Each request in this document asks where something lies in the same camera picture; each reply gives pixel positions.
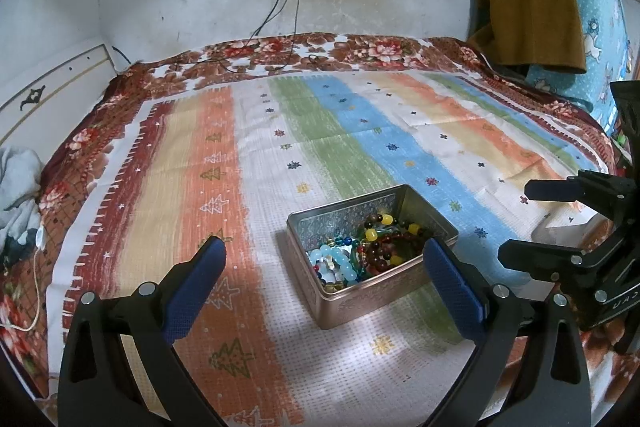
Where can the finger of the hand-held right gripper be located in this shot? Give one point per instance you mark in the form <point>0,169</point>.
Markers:
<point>530,254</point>
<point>550,190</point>

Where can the blue dotted quilt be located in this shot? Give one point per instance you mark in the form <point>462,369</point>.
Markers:
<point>595,7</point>

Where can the striped printed cloth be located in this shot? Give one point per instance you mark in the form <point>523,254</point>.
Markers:
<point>325,132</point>

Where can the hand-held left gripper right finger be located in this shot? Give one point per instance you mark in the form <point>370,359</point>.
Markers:
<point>452,287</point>

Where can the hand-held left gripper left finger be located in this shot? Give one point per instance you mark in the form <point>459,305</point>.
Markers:
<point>200,287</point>

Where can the grey cloth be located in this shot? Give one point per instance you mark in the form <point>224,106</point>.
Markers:
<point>20,177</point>

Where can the white headboard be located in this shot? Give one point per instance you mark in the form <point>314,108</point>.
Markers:
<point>60,87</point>

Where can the metal tin box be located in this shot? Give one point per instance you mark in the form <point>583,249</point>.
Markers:
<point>360,302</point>

